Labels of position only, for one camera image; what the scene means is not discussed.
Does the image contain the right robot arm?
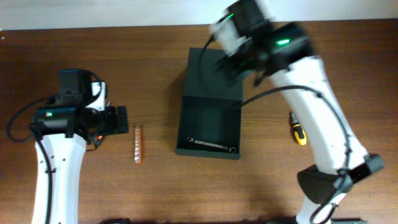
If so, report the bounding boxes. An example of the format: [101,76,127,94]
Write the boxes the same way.
[210,1,384,223]

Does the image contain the yellow black stubby screwdriver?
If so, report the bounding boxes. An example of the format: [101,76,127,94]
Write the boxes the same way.
[290,112,307,146]

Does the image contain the orange socket rail set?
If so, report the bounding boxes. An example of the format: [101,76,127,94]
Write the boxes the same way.
[134,126,142,164]

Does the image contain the silver ratchet wrench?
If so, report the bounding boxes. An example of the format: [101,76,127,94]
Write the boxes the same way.
[187,137,237,153]

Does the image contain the orange black long-nose pliers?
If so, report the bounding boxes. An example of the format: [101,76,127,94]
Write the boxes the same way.
[87,135,104,151]

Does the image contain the black open gift box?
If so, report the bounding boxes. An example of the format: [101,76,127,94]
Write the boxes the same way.
[176,47,243,160]

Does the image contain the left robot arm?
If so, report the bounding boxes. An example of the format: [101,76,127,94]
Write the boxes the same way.
[29,69,129,223]

